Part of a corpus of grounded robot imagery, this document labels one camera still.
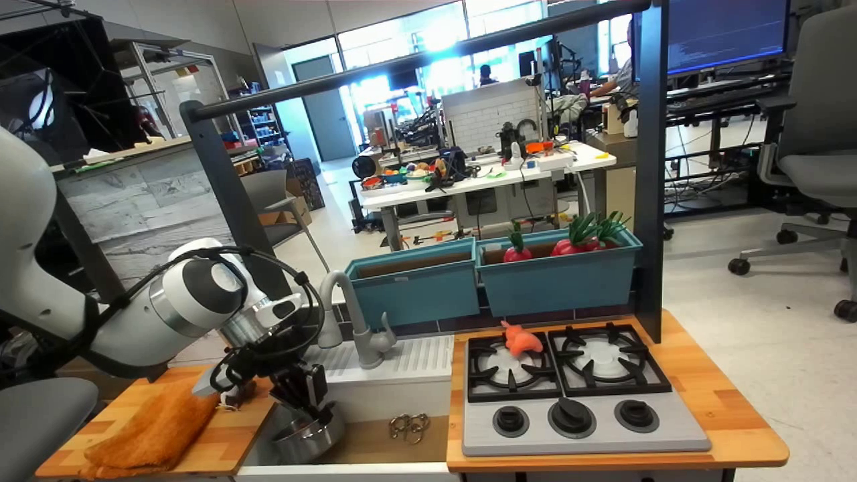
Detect grey toy gas stove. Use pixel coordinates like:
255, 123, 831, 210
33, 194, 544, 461
461, 320, 716, 461

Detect white workbench table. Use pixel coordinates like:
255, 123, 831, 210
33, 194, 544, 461
359, 138, 618, 252

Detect black stove knob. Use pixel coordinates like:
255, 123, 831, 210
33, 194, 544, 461
492, 405, 531, 439
547, 397, 599, 439
612, 397, 662, 437

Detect teal planter box with vegetables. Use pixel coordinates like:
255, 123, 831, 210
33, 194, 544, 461
475, 223, 642, 319

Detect brown white penguin plush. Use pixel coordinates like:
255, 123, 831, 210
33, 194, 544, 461
191, 370, 276, 406

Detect grey door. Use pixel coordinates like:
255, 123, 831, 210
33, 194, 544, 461
290, 54, 359, 165

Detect white board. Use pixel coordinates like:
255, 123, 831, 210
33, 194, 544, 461
440, 78, 550, 156

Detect empty teal planter box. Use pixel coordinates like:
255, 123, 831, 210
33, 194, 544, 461
342, 237, 481, 332

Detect computer monitor blue screen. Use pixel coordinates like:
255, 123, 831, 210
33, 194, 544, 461
663, 0, 795, 81

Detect black metal frame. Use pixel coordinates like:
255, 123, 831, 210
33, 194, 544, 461
176, 0, 673, 346

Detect bunch of metal rings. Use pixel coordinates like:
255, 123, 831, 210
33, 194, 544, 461
386, 411, 433, 446

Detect red toy radish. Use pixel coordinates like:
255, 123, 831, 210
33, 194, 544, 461
500, 223, 536, 264

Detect stainless steel pot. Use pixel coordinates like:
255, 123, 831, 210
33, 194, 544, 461
264, 405, 349, 465

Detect white sink basin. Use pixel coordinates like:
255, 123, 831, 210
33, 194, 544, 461
235, 332, 461, 482

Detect grey office chair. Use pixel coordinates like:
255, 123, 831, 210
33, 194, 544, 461
725, 2, 857, 323

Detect salmon pink plush toy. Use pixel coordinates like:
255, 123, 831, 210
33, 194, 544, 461
499, 319, 547, 359

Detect red toy vegetable green leaves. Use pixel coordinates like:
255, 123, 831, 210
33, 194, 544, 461
550, 210, 633, 260

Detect grey padded chair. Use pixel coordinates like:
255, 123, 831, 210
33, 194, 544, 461
0, 375, 102, 482

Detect orange terry towel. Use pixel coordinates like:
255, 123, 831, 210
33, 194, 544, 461
84, 383, 221, 474

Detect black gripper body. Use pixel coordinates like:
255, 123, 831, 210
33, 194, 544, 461
211, 323, 330, 387

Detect grey toy faucet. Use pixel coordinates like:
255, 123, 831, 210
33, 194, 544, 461
317, 271, 401, 371

